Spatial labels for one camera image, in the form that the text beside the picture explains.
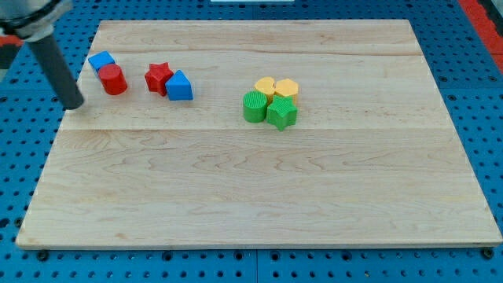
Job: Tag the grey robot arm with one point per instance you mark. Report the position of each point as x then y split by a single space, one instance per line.
31 20

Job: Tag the green star block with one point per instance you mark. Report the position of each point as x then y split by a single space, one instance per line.
282 112

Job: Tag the red star block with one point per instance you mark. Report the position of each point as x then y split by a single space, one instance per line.
157 76

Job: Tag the green cylinder block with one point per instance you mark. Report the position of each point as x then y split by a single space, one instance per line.
254 106

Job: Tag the yellow heart block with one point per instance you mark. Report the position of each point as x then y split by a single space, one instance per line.
267 87

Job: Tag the yellow hexagon block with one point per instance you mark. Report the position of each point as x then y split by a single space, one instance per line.
287 88

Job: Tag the wooden board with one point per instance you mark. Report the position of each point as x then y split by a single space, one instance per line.
373 160

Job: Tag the blue triangle block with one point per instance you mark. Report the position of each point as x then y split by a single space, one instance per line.
178 87

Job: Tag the red cylinder block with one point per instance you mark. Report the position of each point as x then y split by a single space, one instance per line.
112 79

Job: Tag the blue cube block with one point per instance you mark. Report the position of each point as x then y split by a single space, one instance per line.
99 60

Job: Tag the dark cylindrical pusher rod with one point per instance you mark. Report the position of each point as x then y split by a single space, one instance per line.
57 72

